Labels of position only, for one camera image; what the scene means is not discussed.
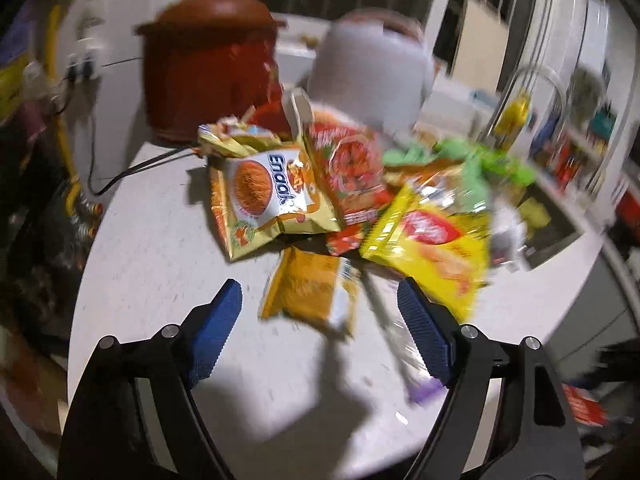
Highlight white crumpled wrapper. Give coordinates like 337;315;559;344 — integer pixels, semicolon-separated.
492;205;531;268

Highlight yellow gas pipe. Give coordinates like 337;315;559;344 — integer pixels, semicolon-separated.
47;5;103;241

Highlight black power cable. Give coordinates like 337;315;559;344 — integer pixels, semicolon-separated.
89;110;202;196

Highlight red snack packet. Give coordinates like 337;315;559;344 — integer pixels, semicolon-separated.
300;110;396;256

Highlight yellow snack packet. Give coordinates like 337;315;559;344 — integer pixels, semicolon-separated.
360;182;493;321

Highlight clear wrapper with purple end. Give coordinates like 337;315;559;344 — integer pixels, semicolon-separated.
365;270;446;406

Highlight kitchen sink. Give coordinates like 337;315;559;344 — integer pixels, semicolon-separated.
500;180;586;271

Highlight shelf of assorted bottles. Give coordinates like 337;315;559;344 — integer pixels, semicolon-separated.
530;60;640;221

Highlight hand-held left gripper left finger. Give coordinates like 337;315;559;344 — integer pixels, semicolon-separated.
57;279;244;480

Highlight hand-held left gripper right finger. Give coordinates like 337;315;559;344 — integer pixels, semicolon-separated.
396;276;586;480

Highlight gold orange noodle snack packet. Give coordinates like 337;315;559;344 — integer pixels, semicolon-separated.
210;142;343;262

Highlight red clay slow cooker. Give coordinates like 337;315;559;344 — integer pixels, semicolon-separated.
136;0;288;147

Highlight beige cutting board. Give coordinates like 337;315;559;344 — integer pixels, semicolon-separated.
452;0;511;93

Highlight white wall socket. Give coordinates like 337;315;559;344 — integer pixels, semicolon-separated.
67;0;108;83

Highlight crumpled gold snack packet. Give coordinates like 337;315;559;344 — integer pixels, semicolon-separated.
197;116;283;161

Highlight white rice cooker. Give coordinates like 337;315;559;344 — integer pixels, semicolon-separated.
306;8;437;133

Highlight chrome sink faucet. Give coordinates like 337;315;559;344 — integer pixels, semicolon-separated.
487;66;568;161

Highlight red printed packet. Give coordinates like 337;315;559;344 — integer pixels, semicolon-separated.
562;384;608;426

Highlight green snack packet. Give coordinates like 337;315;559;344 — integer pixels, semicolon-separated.
382;139;538;211

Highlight small orange seasoning packet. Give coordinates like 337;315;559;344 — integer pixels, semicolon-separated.
258;246;362;338

